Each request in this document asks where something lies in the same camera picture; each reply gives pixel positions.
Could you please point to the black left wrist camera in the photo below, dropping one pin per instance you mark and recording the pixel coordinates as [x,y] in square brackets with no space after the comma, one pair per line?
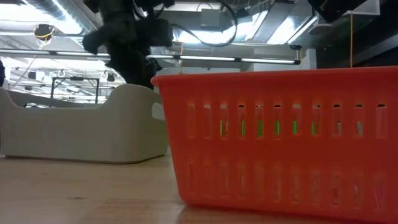
[160,32]

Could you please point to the translucent ceiling box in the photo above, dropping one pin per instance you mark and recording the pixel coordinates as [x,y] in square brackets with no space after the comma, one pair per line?
[370,7]

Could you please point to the black frame rig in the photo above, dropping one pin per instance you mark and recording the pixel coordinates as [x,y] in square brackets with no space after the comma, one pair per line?
[74,78]

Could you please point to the green slotted plastic basket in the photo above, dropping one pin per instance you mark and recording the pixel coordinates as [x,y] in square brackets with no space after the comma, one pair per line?
[259,128]

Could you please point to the orange slotted plastic basket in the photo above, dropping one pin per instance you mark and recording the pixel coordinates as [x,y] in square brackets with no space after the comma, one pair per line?
[280,87]

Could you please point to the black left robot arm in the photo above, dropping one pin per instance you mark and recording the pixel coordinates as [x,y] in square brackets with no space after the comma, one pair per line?
[124,6]

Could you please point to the grey ceiling box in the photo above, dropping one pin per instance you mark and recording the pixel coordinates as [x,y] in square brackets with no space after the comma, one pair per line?
[211,18]

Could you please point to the long tube light bar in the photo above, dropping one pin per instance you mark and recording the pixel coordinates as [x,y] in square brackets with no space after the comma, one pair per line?
[205,58]

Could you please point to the dark shelf unit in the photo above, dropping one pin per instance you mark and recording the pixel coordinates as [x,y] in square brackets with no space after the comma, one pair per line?
[379,46]

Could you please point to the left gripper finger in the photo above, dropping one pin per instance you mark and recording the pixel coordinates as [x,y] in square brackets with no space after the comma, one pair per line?
[122,73]
[147,74]

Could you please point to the black hanging spot lamp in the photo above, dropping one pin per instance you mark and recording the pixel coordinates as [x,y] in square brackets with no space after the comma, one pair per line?
[32,75]
[110,77]

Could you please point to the black ceiling camera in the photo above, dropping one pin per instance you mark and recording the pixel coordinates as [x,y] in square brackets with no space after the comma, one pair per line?
[295,47]

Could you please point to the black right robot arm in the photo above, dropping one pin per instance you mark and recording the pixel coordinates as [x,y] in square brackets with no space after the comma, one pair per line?
[332,7]

